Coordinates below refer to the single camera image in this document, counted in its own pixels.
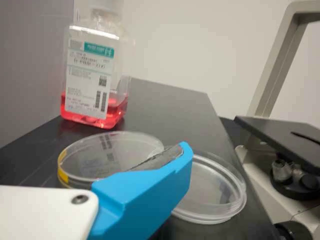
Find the petri dish lid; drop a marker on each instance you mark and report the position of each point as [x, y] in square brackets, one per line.
[210, 190]

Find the black platform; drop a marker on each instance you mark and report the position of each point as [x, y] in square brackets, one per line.
[162, 117]

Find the petri dish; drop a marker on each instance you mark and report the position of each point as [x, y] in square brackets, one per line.
[100, 155]

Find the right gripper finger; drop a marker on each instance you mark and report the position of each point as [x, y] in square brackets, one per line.
[145, 195]

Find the red liquid bottle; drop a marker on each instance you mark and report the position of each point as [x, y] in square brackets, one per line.
[93, 75]

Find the cream microscope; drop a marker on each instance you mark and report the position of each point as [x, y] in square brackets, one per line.
[282, 160]

